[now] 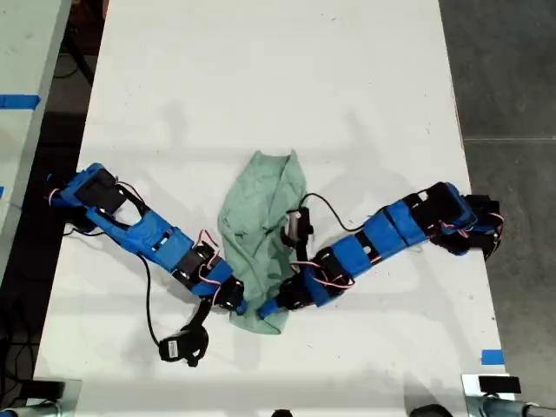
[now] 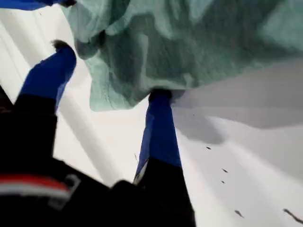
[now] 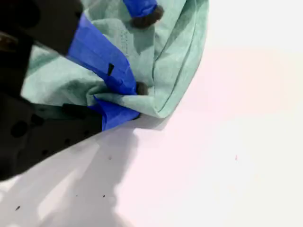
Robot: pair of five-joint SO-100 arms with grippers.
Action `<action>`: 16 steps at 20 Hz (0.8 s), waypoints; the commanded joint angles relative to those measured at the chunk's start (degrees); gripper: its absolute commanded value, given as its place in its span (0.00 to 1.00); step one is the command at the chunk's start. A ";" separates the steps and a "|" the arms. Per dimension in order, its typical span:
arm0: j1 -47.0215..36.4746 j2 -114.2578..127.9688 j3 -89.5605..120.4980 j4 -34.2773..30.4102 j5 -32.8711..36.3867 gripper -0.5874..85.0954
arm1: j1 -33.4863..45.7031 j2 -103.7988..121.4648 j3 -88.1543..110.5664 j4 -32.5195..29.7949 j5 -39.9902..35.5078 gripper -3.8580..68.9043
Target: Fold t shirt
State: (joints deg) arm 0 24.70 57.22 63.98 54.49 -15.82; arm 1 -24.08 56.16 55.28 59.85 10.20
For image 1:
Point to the white side table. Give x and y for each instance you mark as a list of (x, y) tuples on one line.
[(21, 65)]

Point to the grey metal pole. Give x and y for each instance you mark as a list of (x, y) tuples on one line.
[(508, 408), (39, 410)]

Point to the short blue tape strip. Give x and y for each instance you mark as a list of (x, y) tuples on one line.
[(493, 357)]

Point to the pale green T-shirt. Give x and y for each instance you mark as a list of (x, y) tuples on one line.
[(256, 226)]

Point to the large black round object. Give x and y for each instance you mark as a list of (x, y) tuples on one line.
[(432, 411)]

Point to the small black box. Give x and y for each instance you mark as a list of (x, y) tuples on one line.
[(499, 384), (43, 388)]

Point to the black camera stalk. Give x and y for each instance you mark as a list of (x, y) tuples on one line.
[(301, 252), (200, 315)]

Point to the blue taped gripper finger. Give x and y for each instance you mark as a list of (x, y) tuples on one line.
[(242, 307), (270, 309)]

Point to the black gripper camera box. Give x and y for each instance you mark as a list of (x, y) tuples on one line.
[(297, 223), (180, 345)]

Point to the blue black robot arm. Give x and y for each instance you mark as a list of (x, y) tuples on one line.
[(147, 234), (382, 234)]

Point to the long blue tape strip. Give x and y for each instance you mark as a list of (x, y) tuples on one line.
[(19, 101)]

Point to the small black round object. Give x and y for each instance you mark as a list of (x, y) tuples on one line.
[(281, 413)]

